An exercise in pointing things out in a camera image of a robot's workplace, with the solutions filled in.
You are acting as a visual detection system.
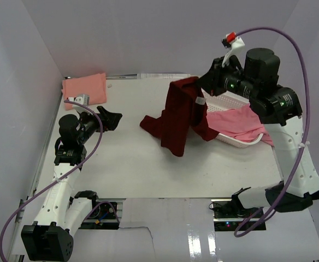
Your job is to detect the dark red t shirt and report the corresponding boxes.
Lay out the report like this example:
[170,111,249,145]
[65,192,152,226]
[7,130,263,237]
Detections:
[140,76,219,157]

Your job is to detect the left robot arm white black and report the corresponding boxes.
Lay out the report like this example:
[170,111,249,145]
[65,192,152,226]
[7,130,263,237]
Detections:
[21,106,122,261]

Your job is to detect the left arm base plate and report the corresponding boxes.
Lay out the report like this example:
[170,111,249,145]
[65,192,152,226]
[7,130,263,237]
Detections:
[79,199,123,230]

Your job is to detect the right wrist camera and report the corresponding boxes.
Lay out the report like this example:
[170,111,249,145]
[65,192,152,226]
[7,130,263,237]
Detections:
[222,32,245,67]

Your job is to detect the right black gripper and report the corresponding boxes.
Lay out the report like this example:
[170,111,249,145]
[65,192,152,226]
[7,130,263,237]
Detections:
[195,56,257,100]

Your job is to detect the pink t shirt in basket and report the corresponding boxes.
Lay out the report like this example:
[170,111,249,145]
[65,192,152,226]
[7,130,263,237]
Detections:
[207,105,274,148]

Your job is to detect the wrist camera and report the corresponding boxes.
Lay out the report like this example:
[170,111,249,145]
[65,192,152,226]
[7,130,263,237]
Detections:
[67,94,90,109]
[222,32,245,67]

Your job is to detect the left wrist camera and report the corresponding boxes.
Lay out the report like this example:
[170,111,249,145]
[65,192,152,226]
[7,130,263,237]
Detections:
[67,94,90,109]

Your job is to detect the white paper sheets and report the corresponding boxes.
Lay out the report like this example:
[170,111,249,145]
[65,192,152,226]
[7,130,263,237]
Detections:
[137,73,191,79]

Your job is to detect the folded salmon pink t shirt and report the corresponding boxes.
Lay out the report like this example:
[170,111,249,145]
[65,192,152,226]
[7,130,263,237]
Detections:
[62,73,107,105]

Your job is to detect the white plastic basket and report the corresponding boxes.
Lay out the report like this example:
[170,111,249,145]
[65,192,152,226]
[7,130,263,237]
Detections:
[203,92,274,148]

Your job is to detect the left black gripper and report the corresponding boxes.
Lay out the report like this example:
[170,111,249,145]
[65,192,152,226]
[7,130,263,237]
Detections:
[76,106,122,145]

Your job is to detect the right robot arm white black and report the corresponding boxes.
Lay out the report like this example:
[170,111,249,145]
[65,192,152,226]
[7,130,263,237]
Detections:
[196,48,319,218]

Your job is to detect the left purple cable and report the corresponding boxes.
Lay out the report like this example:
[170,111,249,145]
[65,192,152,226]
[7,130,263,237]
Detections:
[0,99,120,261]

